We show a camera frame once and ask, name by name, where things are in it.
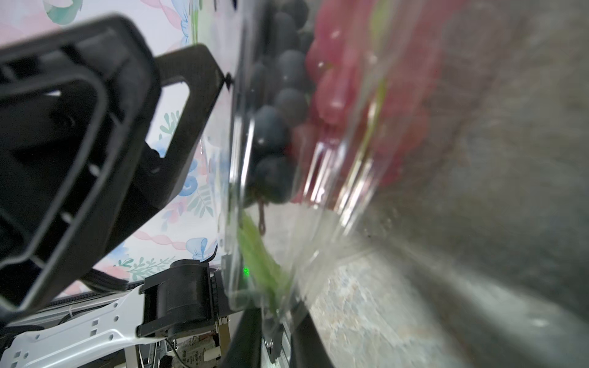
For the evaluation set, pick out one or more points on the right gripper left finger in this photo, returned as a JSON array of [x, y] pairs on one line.
[[246, 346]]

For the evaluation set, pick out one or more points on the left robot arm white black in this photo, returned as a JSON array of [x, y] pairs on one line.
[[98, 314]]

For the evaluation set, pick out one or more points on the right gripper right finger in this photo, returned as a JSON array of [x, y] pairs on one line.
[[307, 349]]

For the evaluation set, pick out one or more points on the pink red grape bunch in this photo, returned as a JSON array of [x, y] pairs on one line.
[[347, 34]]

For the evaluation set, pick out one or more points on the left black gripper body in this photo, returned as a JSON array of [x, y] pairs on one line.
[[76, 106]]

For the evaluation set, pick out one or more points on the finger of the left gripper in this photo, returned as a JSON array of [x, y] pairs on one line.
[[158, 180]]

